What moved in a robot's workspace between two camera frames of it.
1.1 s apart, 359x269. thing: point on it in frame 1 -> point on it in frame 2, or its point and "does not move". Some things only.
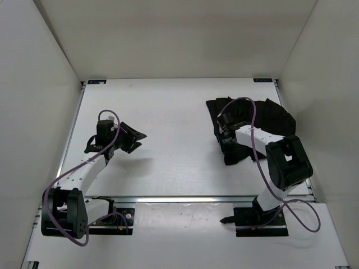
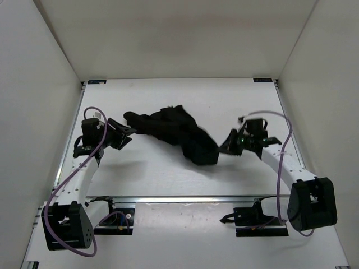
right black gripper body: (223, 139) -> (244, 140)
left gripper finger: (132, 147) -> (122, 142)
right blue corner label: (263, 80) does not move
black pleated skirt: (267, 115) -> (175, 124)
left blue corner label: (98, 82) does not move
